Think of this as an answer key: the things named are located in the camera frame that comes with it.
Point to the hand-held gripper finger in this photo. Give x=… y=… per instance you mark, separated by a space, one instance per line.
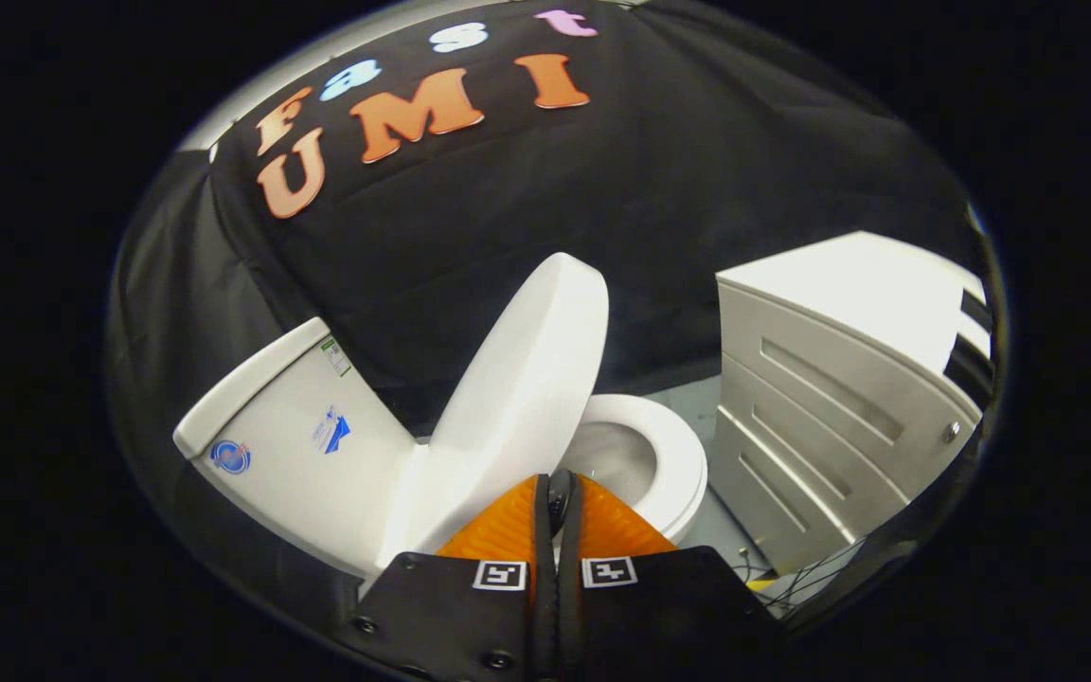
x=568 y=606
x=545 y=606

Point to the white toilet lid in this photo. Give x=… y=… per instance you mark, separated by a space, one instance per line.
x=517 y=379

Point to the white toilet with tank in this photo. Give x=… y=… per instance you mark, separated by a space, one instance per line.
x=299 y=474

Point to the white drawer cabinet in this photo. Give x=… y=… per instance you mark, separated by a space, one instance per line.
x=820 y=379

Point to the black backdrop cloth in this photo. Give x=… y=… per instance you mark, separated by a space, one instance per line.
x=697 y=170

